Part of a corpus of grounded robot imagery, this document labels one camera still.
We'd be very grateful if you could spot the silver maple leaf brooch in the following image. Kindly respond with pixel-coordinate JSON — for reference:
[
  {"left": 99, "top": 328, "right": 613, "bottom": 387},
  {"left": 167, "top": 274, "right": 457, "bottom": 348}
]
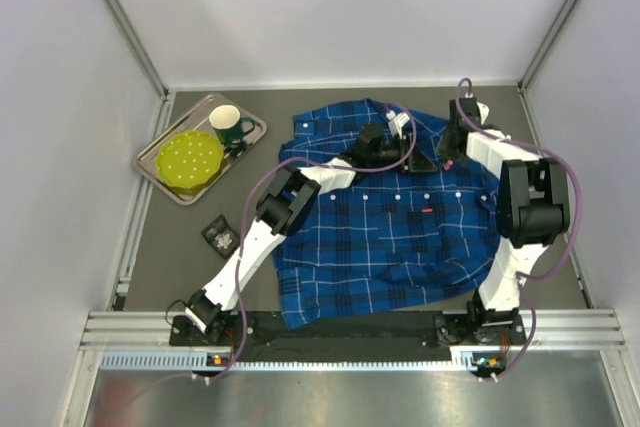
[{"left": 215, "top": 233, "right": 234, "bottom": 251}]

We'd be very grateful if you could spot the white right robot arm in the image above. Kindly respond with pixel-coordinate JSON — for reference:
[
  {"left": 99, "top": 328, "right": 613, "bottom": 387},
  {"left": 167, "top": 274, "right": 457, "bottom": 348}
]
[{"left": 437, "top": 96, "right": 570, "bottom": 338}]

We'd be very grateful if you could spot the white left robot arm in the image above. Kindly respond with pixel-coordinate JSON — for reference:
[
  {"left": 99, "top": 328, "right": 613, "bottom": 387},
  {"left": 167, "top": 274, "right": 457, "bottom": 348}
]
[{"left": 185, "top": 123, "right": 437, "bottom": 340}]

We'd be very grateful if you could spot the blue plaid shirt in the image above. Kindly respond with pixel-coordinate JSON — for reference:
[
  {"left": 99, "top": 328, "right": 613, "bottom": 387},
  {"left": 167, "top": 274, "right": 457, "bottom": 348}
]
[{"left": 273, "top": 99, "right": 521, "bottom": 331}]

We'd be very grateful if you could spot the green mug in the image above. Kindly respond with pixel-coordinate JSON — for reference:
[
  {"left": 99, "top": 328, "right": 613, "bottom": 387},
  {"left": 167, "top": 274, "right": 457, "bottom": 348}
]
[{"left": 209, "top": 104, "right": 256, "bottom": 149}]

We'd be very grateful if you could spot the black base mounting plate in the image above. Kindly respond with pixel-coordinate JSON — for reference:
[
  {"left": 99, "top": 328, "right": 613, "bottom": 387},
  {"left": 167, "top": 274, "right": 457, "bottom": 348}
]
[{"left": 169, "top": 311, "right": 525, "bottom": 363}]

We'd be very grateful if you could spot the silver metal tray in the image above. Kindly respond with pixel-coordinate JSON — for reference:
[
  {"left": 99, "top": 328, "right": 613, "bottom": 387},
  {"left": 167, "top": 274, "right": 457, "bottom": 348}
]
[{"left": 132, "top": 93, "right": 267, "bottom": 206}]

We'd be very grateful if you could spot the yellow-green dotted plate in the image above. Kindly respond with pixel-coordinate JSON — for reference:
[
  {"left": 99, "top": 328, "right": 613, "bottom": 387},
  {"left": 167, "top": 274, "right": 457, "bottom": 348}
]
[{"left": 155, "top": 130, "right": 224, "bottom": 201}]

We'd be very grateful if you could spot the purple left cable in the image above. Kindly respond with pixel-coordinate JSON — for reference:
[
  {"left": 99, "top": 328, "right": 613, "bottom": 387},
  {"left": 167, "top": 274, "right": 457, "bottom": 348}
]
[{"left": 99, "top": 100, "right": 419, "bottom": 408}]

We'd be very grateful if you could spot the purple cable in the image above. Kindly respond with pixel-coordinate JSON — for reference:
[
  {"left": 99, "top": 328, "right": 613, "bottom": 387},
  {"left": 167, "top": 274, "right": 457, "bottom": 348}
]
[
  {"left": 457, "top": 77, "right": 585, "bottom": 383},
  {"left": 99, "top": 100, "right": 419, "bottom": 408}
]

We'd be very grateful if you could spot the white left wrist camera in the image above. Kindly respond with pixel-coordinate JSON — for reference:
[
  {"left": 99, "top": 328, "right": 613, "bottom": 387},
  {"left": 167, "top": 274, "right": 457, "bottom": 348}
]
[{"left": 386, "top": 110, "right": 411, "bottom": 140}]

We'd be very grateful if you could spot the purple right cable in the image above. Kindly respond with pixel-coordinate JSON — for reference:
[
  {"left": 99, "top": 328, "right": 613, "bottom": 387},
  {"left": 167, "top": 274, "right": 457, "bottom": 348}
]
[{"left": 457, "top": 77, "right": 585, "bottom": 383}]

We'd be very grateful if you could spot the small black frame box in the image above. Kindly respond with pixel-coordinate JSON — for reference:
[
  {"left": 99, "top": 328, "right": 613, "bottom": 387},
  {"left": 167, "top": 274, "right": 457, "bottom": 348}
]
[{"left": 201, "top": 215, "right": 240, "bottom": 260}]

